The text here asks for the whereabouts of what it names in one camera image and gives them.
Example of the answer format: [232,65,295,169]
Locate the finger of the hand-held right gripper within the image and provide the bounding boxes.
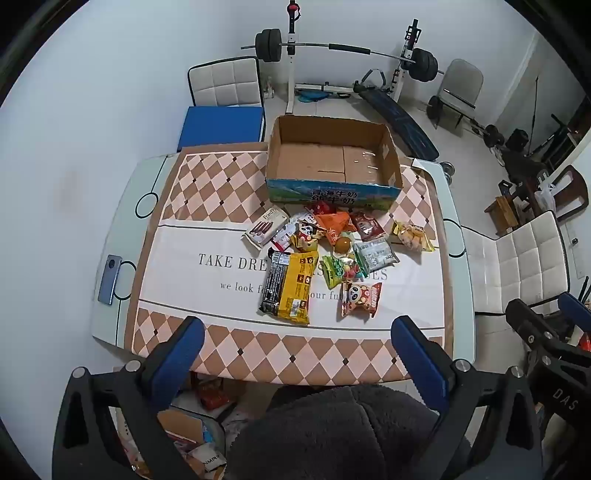
[505,299,562,352]
[558,292,591,333]

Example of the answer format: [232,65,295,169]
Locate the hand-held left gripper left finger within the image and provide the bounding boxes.
[52,316,206,480]

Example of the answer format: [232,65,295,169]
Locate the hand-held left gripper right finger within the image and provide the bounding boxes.
[391,316,544,480]

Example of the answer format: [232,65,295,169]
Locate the brown and red snack packet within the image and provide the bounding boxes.
[349,211,386,241]

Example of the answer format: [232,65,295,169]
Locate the red and white snack packet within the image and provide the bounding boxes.
[271,222,298,252]

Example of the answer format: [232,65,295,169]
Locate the red packet on floor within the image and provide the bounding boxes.
[198,383,232,409]

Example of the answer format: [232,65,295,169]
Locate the white padded chair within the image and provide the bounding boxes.
[462,210,573,315]
[187,56,266,109]

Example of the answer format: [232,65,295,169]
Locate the checkered tablecloth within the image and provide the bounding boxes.
[124,142,455,386]

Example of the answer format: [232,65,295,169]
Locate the large red panda snack packet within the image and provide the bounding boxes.
[341,281,383,318]

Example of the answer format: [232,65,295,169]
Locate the cardboard box with clutter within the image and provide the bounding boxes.
[115,406,227,480]

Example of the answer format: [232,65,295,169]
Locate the blue smartphone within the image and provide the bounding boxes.
[98,255,123,305]

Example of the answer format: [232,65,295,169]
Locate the small wooden stool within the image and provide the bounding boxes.
[485,196,520,234]

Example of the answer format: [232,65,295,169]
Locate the long black snack packet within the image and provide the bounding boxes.
[259,249,293,317]

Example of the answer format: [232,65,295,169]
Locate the grey and white snack packet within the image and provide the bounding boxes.
[352,237,400,273]

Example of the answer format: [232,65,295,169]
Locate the dark fleece clothing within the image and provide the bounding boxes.
[226,385,472,480]

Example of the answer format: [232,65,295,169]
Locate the green candy packet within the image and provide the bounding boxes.
[322,255,365,289]

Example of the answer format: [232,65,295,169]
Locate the brown wooden chair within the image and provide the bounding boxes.
[551,165,589,222]

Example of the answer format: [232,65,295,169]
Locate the large yellow snack packet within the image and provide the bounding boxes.
[277,251,320,325]

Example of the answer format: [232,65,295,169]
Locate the clear packet with brown egg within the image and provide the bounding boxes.
[332,233,358,257]

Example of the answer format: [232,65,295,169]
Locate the brown and white biscuit box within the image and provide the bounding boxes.
[242,207,288,245]

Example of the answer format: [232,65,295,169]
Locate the orange triangular snack packet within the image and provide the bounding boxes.
[315,210,357,245]

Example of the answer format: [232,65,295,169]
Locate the black exercise machine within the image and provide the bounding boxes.
[501,129,550,185]

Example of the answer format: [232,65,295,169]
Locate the small panda snack packet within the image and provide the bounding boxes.
[290,217,326,252]

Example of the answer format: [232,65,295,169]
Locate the blue cushion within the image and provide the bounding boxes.
[178,106,266,151]

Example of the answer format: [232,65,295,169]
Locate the black weight bench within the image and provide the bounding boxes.
[353,69,439,160]

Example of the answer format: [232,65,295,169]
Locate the grey folding chair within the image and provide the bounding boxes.
[434,59,485,130]

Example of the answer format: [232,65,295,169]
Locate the white barbell rack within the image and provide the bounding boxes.
[284,0,422,115]

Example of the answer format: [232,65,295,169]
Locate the black barbell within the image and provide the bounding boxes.
[241,28,445,84]

